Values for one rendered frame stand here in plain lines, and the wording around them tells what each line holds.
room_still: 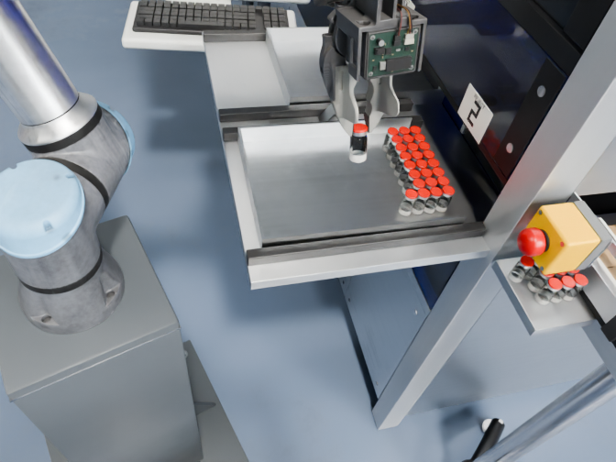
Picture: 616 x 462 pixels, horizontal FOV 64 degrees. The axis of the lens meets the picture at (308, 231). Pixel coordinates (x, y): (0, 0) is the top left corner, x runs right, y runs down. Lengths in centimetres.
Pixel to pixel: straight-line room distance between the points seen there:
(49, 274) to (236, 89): 54
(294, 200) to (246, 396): 88
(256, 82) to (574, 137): 64
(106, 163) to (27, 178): 11
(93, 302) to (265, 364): 93
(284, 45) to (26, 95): 66
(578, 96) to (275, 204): 46
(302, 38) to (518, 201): 67
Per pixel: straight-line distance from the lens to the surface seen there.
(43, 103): 74
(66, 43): 302
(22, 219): 69
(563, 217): 76
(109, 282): 82
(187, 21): 141
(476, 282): 93
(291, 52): 120
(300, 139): 96
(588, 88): 70
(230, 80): 110
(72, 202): 69
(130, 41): 140
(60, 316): 81
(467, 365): 131
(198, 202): 204
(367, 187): 89
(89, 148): 76
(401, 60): 53
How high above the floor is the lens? 150
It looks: 50 degrees down
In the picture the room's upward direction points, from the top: 10 degrees clockwise
